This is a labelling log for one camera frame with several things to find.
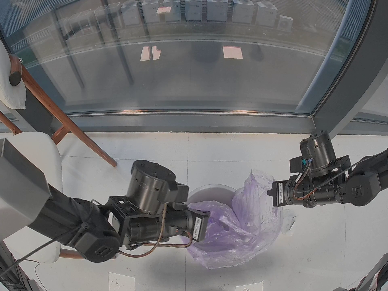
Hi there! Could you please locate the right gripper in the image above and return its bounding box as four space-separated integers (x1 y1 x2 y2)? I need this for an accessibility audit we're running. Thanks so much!
267 177 347 207

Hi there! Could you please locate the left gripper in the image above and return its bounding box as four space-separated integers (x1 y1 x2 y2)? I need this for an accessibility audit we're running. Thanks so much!
127 208 210 244

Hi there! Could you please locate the purple plastic bag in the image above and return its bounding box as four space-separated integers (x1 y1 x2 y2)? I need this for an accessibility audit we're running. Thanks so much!
186 169 284 269

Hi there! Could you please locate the white trash bin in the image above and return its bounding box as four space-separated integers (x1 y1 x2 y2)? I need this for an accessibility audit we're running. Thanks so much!
186 184 236 212

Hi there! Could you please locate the window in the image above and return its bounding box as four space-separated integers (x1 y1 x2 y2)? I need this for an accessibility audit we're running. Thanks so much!
0 0 388 139

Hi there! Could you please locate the wooden chair with white cushions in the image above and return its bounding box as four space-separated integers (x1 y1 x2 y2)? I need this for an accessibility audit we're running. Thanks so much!
0 41 119 264

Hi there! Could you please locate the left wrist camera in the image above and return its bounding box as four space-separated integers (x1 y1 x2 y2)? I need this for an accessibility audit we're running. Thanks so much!
173 181 190 207

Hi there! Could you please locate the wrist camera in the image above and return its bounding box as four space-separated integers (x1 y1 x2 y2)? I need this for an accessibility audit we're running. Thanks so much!
289 156 304 174
173 181 190 207

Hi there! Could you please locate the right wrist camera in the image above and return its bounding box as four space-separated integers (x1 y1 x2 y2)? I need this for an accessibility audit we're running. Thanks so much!
289 156 304 174

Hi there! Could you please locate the black cable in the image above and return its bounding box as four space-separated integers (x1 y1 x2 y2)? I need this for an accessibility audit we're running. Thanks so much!
0 237 64 284

